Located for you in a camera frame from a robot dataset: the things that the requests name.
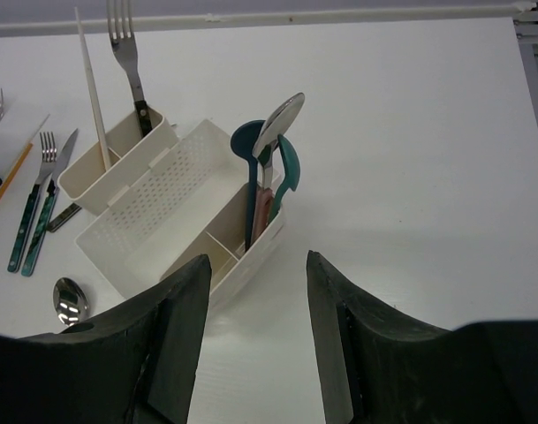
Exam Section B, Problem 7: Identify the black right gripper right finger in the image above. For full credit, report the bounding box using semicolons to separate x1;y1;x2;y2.
307;251;538;423

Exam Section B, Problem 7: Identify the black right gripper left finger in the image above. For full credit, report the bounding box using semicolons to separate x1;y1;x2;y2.
0;254;212;423

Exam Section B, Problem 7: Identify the orange chopstick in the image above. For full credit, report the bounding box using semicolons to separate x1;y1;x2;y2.
0;142;33;200

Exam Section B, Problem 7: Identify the teal-handled fork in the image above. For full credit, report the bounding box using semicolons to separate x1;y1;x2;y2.
7;132;57;273

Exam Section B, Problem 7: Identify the white chopstick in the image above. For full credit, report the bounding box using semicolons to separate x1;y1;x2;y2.
74;6;111;170
24;114;50;148

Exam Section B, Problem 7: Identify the black-handled fork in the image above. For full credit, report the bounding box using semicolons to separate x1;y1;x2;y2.
106;1;153;138

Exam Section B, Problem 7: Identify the teal plastic spoon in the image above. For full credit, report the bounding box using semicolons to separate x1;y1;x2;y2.
268;134;301;224
230;120;265;250

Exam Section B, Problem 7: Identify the pink-handled spoon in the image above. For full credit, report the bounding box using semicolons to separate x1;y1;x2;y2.
253;92;306;242

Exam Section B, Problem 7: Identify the white utensil caddy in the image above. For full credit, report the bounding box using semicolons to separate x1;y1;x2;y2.
58;111;284;307

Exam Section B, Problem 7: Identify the teal-handled knife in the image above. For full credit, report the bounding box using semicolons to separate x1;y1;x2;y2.
21;129;79;276

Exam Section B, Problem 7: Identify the black-handled knife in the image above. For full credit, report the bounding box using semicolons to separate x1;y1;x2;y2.
46;203;82;233

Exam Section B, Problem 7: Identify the black-handled spoon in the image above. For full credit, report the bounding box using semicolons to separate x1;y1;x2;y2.
53;277;89;327

